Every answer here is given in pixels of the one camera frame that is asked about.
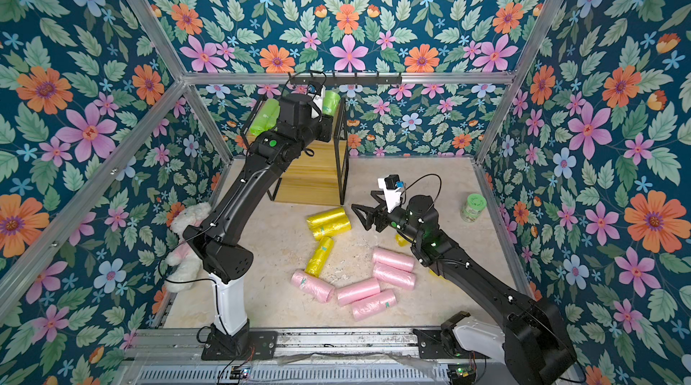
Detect green roll diagonal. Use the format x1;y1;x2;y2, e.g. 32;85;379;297
249;99;280;136
321;90;341;118

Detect pink roll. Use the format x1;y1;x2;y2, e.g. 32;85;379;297
352;290;398;321
372;263;417;291
337;277;381;307
372;247;417;273
291;270;336;303

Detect wooden three-tier shelf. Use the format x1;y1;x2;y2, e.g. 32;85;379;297
234;101;348;206

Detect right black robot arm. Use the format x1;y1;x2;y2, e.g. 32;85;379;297
351;192;578;384

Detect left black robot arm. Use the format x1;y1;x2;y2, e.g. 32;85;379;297
184;90;341;337

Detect yellow roll right diagonal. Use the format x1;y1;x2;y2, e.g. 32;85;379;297
395;234;410;247

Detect yellow roll diagonal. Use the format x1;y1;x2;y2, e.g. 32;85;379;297
395;234;410;247
305;237;335;278

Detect yellow roll top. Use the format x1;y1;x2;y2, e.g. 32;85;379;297
306;207;347;228

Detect yellow roll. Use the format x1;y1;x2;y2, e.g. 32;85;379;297
311;219;352;241
306;207;347;228

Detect yellow roll diagonal middle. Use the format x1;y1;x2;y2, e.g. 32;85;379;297
305;237;335;278

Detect green lidded jar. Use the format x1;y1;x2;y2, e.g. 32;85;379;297
461;193;487;223

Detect pink roll bottom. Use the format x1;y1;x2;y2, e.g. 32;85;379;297
352;290;398;321

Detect white plush toy pink shirt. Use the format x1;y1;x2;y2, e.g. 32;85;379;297
165;202;212;293

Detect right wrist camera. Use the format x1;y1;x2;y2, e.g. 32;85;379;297
377;174;406;213

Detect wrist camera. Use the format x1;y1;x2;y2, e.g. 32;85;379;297
377;174;406;213
307;87;326;118

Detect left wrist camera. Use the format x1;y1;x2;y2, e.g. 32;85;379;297
307;87;326;118

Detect black wall hook rail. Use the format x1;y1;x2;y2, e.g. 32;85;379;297
288;70;403;87

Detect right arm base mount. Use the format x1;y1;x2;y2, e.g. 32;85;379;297
412;311;498;360

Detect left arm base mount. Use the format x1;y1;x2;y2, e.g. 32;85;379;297
196;324;278;361

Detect aluminium front rail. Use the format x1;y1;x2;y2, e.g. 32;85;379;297
126;327;573;367

